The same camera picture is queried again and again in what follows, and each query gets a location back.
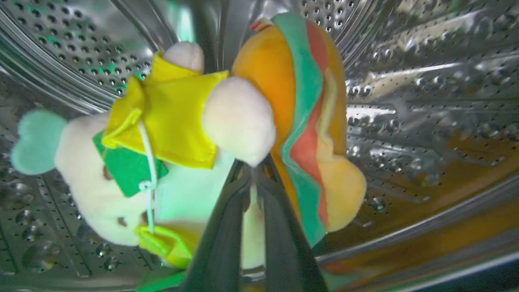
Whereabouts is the white plush toy yellow coat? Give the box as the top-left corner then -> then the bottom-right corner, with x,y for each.
11,41 -> 277,292

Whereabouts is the steel washing machine drum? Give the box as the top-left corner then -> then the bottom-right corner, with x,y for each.
0,0 -> 519,292

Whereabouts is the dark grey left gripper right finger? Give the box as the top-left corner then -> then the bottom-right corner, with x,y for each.
257,156 -> 329,292

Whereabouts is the hamburger plush toy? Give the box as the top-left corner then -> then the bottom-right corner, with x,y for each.
232,12 -> 367,248

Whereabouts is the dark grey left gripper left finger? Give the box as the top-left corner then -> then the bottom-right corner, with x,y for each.
175,161 -> 253,292

